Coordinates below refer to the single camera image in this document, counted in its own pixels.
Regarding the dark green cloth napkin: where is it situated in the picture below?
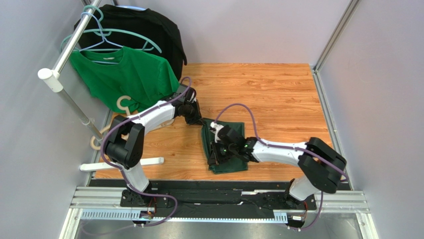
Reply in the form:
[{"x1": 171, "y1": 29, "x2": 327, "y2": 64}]
[{"x1": 201, "y1": 118, "x2": 248, "y2": 174}]

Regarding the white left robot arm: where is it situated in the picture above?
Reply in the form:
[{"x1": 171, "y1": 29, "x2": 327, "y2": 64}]
[{"x1": 100, "y1": 99, "x2": 202, "y2": 197}]

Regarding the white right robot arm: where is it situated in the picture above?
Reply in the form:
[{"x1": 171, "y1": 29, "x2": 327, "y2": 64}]
[{"x1": 203, "y1": 137, "x2": 347, "y2": 201}]

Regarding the beige plastic hanger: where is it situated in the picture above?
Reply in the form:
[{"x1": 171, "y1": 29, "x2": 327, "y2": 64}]
[{"x1": 90, "y1": 95, "x2": 175, "y2": 151}]

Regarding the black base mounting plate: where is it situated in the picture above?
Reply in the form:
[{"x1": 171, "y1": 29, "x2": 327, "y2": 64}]
[{"x1": 120, "y1": 189, "x2": 318, "y2": 210}]

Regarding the bright green t-shirt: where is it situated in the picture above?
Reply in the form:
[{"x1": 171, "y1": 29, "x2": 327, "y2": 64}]
[{"x1": 69, "y1": 47, "x2": 179, "y2": 114}]

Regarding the black t-shirt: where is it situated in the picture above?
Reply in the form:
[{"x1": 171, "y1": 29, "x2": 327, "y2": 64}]
[{"x1": 75, "y1": 4, "x2": 188, "y2": 80}]

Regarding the white metal clothes rack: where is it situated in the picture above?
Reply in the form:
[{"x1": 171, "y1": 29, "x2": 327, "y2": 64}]
[{"x1": 37, "y1": 0, "x2": 165, "y2": 172}]

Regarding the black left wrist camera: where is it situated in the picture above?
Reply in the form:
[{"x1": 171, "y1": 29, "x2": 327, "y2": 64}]
[{"x1": 174, "y1": 83, "x2": 197, "y2": 103}]

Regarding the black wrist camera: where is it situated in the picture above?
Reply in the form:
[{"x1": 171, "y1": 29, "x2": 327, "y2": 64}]
[
  {"x1": 217, "y1": 125, "x2": 246, "y2": 144},
  {"x1": 174, "y1": 83, "x2": 197, "y2": 103}
]

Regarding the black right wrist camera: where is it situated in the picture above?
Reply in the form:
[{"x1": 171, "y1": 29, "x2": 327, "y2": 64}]
[{"x1": 217, "y1": 125, "x2": 246, "y2": 144}]

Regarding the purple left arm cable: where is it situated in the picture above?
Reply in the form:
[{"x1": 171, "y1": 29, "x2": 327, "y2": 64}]
[{"x1": 100, "y1": 76, "x2": 194, "y2": 228}]

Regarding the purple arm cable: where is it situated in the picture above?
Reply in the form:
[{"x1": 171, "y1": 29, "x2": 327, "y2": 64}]
[
  {"x1": 214, "y1": 103, "x2": 348, "y2": 231},
  {"x1": 100, "y1": 76, "x2": 194, "y2": 228}
]

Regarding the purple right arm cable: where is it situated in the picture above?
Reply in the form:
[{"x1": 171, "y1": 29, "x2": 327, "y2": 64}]
[{"x1": 214, "y1": 103, "x2": 348, "y2": 231}]

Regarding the light blue wire hanger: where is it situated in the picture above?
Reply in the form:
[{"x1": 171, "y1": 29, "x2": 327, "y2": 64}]
[{"x1": 79, "y1": 11, "x2": 123, "y2": 52}]

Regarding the aluminium frame rail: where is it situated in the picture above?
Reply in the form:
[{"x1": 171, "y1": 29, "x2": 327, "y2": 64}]
[{"x1": 71, "y1": 187, "x2": 370, "y2": 223}]

